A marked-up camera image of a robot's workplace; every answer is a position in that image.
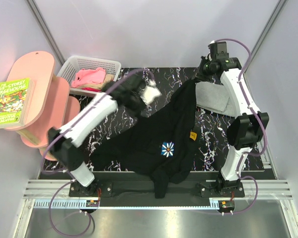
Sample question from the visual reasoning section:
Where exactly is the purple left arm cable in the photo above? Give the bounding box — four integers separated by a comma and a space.
39, 68, 156, 237

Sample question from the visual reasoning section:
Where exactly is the white plastic laundry basket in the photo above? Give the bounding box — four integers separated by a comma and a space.
57, 56, 121, 98

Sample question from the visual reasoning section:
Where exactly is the aluminium frame rail front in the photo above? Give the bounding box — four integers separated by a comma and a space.
24, 180, 293, 210

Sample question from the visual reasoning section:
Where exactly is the folded grey t shirt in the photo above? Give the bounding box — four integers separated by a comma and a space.
196, 82, 235, 117

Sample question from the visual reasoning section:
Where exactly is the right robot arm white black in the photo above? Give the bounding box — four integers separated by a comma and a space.
193, 39, 269, 197

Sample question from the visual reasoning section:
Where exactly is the pink garment in basket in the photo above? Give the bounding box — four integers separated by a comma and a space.
71, 67, 106, 88

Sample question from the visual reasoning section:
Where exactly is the beige garment in basket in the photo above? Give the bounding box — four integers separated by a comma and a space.
85, 74, 114, 92

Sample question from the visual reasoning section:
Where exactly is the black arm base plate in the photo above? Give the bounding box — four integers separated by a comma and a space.
69, 178, 245, 209

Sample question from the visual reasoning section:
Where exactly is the black t shirt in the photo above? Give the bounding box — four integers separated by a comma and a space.
90, 79, 201, 199

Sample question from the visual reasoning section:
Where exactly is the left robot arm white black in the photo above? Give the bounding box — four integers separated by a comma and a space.
46, 70, 160, 196

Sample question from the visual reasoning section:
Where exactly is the green treehouse book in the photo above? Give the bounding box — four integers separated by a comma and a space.
0, 78, 35, 129

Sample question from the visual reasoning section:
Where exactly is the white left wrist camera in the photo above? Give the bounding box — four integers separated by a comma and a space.
141, 80, 161, 105

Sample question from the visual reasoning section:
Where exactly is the pink tiered shelf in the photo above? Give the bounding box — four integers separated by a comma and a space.
6, 51, 80, 154

